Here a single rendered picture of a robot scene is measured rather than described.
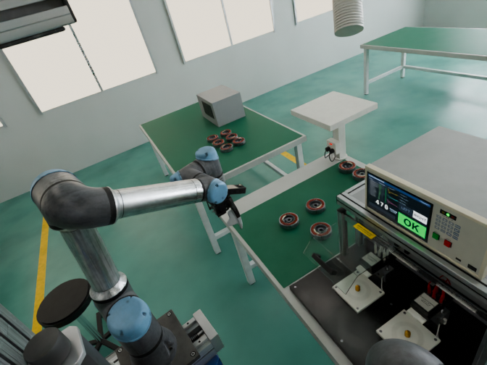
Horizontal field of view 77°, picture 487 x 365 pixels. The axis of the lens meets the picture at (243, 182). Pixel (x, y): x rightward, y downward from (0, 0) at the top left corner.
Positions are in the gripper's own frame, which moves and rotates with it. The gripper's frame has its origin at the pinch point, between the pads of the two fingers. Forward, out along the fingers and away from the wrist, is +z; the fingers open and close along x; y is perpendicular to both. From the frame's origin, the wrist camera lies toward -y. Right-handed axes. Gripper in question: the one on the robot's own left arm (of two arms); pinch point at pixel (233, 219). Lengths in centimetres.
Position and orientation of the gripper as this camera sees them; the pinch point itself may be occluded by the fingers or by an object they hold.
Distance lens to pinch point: 130.1
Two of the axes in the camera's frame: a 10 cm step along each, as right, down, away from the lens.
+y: -7.9, 4.9, -3.8
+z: 2.2, 8.0, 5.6
